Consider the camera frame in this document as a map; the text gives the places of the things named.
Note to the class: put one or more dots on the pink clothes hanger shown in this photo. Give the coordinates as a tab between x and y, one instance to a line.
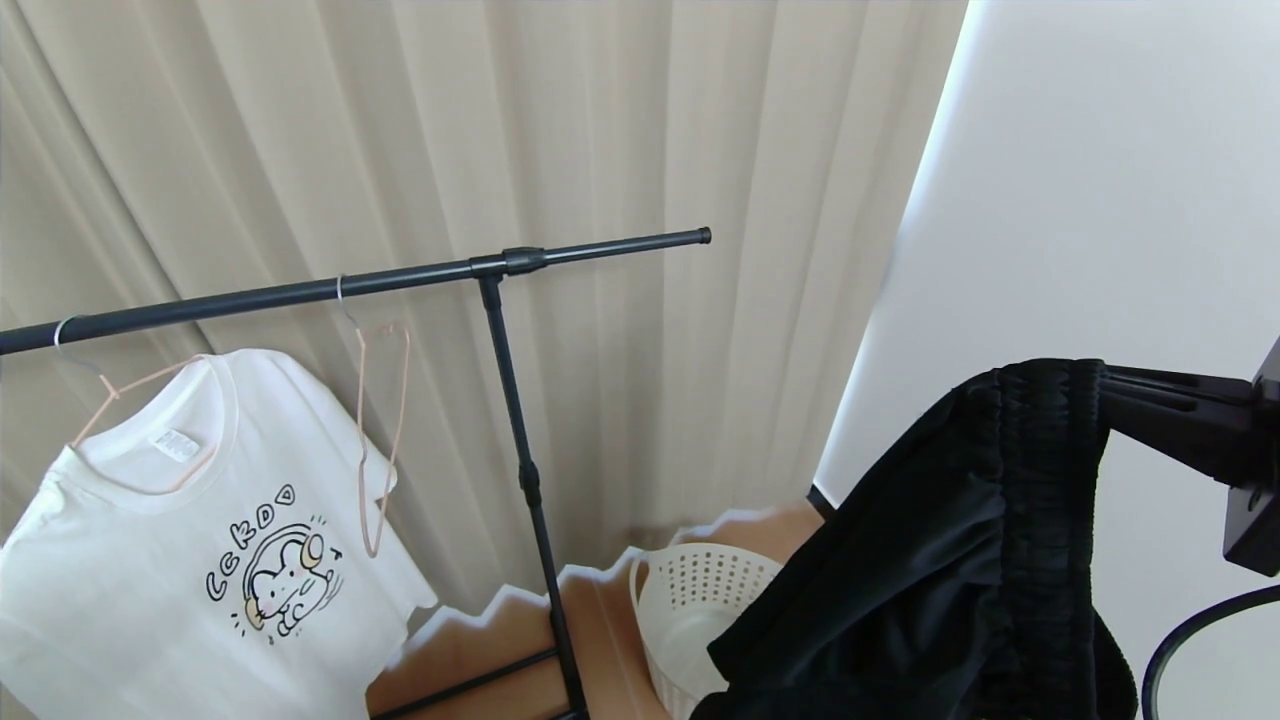
120	392
360	400

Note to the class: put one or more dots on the beige curtain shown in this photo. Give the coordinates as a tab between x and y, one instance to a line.
650	120

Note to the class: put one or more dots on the black clothes rack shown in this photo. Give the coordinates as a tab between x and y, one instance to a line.
300	291

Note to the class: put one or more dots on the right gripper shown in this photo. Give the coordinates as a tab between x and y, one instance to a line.
1258	500

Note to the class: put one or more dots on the white laundry basket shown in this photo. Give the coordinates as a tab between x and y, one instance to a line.
680	620

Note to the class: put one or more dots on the black garment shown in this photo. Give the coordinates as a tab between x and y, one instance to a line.
930	580

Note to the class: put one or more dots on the white printed garment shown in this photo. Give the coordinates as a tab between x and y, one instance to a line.
150	600

